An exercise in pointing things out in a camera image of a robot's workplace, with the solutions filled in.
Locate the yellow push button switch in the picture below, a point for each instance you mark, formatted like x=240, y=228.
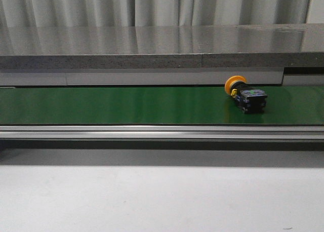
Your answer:
x=248, y=99

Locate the green conveyor belt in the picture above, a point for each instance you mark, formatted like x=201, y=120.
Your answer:
x=293, y=105

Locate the grey stone slab bench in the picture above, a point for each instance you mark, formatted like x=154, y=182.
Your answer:
x=108, y=47

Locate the white pleated curtain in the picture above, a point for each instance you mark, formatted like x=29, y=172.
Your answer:
x=41, y=13

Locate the grey rear conveyor rail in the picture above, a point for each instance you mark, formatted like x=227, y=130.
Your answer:
x=290, y=76

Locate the aluminium front conveyor rail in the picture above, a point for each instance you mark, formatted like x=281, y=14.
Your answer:
x=166, y=132

